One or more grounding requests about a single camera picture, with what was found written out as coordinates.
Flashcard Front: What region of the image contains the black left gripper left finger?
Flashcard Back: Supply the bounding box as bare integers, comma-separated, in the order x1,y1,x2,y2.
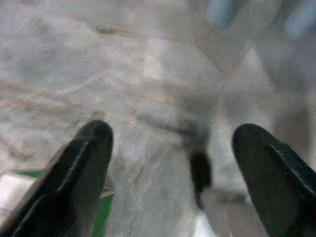
0,119,115,237

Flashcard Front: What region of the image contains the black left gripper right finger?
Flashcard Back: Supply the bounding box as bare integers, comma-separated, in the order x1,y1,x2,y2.
232,123,316,237

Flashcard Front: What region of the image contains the green mat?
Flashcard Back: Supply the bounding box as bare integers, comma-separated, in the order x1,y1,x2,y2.
16,169,115,237

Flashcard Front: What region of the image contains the light blue child chair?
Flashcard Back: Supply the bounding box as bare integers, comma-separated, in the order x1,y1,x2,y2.
206,0,316,39

